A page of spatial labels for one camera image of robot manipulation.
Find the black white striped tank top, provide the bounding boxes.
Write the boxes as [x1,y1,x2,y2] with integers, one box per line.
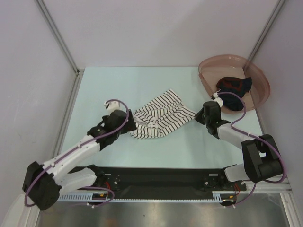
[129,89,196,140]

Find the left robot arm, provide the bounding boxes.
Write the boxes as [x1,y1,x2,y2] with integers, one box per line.
[22,110,136,210]

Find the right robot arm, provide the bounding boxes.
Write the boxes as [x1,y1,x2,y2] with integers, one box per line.
[195,101,286,190]

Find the dark navy red tank top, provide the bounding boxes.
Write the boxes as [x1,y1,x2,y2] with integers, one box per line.
[216,77,252,111]

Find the brown translucent plastic basin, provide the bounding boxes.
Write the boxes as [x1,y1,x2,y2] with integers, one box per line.
[198,54,270,111]

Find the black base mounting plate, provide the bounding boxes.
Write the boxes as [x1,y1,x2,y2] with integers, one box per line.
[88,165,247,201]

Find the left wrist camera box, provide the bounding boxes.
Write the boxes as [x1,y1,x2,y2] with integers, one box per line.
[104,101,121,115]

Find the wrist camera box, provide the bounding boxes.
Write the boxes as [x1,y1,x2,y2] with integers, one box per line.
[212,92,223,107]
[104,101,121,115]

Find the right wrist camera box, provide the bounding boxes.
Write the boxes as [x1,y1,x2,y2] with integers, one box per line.
[212,92,223,107]

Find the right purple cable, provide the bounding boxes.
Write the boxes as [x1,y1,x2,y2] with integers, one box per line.
[216,92,288,209]

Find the purple cable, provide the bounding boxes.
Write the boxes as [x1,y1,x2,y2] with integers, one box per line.
[216,92,288,209]
[23,99,131,209]

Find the left aluminium frame post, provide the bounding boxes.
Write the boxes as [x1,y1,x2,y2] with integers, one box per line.
[34,0,80,75]

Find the aluminium frame post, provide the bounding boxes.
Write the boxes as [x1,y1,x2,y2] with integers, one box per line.
[248,0,288,62]
[34,0,80,75]

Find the left slotted cable duct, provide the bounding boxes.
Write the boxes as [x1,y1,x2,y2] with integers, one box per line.
[58,191,114,203]

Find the slotted cable duct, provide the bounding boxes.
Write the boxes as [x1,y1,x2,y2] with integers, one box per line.
[212,191,239,203]
[58,191,114,203]

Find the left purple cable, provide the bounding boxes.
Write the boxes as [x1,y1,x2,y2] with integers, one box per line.
[23,99,131,209]

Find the right slotted cable duct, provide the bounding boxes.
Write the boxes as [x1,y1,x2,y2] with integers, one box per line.
[212,191,239,203]

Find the right aluminium frame post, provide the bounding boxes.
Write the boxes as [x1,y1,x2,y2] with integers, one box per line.
[248,0,288,62]

